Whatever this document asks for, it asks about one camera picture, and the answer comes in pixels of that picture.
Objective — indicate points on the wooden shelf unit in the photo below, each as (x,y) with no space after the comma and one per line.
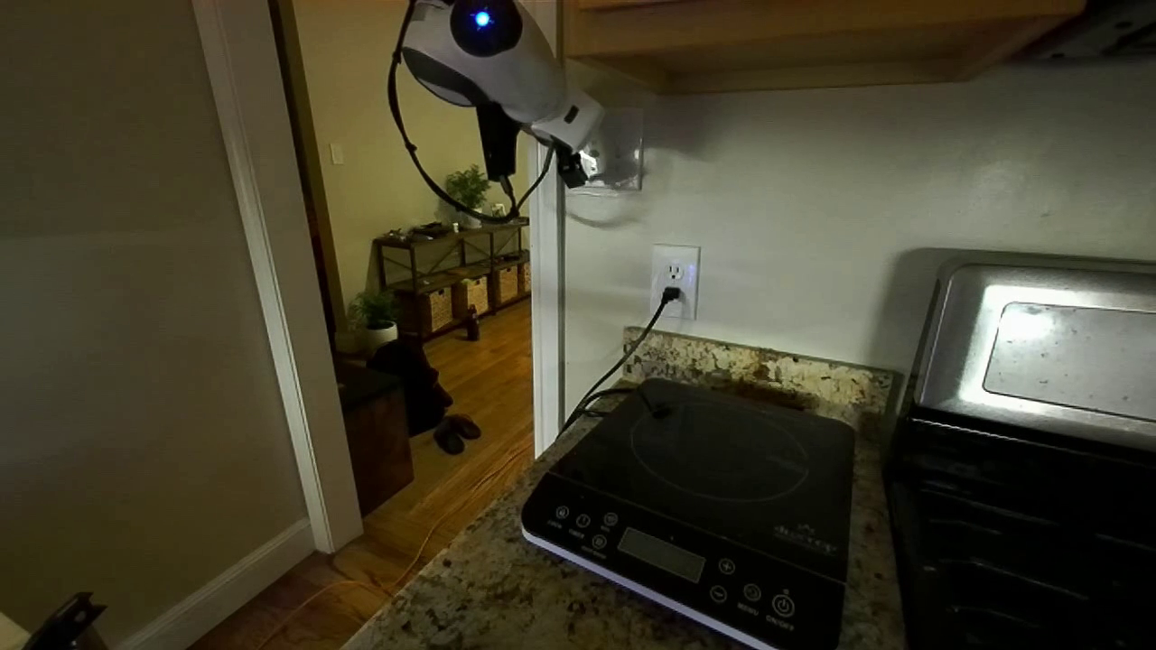
(453,276)

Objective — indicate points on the white door frame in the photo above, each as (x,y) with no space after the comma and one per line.
(271,300)

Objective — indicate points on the plant in white pot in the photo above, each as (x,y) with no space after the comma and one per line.
(378,317)

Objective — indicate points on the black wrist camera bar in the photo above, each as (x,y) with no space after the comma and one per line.
(496,139)

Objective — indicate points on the dark wooden box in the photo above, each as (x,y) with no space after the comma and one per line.
(378,440)

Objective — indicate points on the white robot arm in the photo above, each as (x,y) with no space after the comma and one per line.
(493,58)

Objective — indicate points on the wooden wall cabinet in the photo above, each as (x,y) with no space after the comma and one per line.
(817,39)

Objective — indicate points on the silver toaster oven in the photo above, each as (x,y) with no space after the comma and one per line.
(1025,457)

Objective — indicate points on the black induction cooktop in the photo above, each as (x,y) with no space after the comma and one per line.
(708,493)

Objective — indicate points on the black clamp object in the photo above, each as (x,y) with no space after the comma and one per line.
(67,622)

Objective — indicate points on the white wall outlet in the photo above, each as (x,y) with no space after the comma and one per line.
(672,281)

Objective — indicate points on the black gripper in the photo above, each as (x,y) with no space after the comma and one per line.
(574,167)

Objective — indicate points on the black shoe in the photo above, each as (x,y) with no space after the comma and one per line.
(463,428)
(448,440)

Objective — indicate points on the double light switch plate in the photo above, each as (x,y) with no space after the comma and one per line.
(618,151)

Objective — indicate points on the black bag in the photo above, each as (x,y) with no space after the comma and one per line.
(418,385)

